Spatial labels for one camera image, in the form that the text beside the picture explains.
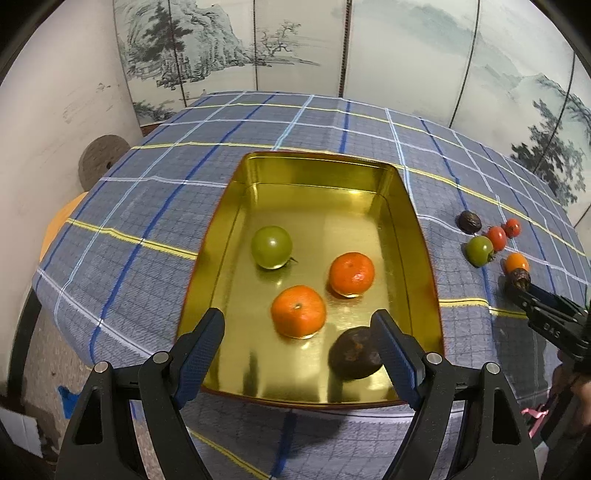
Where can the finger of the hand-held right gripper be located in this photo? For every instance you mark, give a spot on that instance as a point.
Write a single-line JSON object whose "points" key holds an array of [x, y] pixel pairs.
{"points": [[524, 304], [556, 304]]}

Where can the red tin box gold inside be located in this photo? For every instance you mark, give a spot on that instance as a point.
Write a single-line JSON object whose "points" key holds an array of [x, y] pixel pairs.
{"points": [[323, 217]]}

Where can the orange mandarin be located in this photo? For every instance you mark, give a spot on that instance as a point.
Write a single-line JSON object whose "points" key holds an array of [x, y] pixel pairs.
{"points": [[516, 262], [298, 311], [352, 273]]}

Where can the pink ribbon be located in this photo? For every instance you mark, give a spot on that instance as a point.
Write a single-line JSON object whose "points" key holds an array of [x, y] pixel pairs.
{"points": [[535, 412]]}

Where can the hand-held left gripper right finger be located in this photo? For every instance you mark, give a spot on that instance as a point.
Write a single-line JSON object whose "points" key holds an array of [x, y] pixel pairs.
{"points": [[397, 355]]}

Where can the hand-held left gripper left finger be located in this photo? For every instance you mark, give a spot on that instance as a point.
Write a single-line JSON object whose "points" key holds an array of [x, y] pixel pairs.
{"points": [[203, 350]]}

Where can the blue plaid tablecloth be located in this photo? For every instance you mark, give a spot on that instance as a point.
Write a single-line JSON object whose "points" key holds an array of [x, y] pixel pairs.
{"points": [[138, 207]]}

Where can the blue tape scrap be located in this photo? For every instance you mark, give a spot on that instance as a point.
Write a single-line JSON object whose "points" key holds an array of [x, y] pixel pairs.
{"points": [[69, 399]]}

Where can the black table leg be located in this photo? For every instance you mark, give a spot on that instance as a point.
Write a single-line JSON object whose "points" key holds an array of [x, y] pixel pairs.
{"points": [[21, 337]]}

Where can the white cardboard piece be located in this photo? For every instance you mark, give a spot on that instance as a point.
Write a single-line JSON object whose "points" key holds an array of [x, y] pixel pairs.
{"points": [[18, 429]]}

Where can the green tomato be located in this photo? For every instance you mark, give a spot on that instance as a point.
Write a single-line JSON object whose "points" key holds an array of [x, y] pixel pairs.
{"points": [[479, 250], [271, 247]]}

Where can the person's right hand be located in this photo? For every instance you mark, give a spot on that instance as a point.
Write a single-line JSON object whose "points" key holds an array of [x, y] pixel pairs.
{"points": [[582, 401]]}

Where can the red tomato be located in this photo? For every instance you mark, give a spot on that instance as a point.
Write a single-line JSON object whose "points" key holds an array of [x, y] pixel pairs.
{"points": [[512, 227], [497, 237]]}

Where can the small dark wrinkled passion fruit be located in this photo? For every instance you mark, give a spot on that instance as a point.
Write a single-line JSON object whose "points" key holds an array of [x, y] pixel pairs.
{"points": [[469, 222]]}

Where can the orange round stool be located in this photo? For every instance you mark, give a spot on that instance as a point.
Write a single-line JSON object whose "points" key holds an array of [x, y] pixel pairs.
{"points": [[60, 221]]}

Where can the painted landscape folding screen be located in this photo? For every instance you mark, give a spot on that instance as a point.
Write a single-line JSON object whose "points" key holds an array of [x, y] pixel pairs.
{"points": [[406, 60]]}

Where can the grey round stone disc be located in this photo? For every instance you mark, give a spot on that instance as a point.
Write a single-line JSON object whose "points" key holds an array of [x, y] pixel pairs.
{"points": [[101, 161]]}

